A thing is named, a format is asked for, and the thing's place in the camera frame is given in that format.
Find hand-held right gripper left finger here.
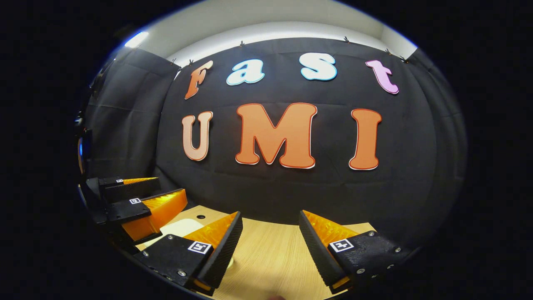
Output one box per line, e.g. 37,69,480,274
133,211,243,296

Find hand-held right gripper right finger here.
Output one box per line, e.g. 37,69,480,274
299,210,411,294

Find pale yellow suitcase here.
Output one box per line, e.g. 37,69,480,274
150,218,234,269

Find ceiling light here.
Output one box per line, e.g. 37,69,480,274
124,31,149,48

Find row of small cloth clips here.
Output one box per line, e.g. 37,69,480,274
171,37,411,67

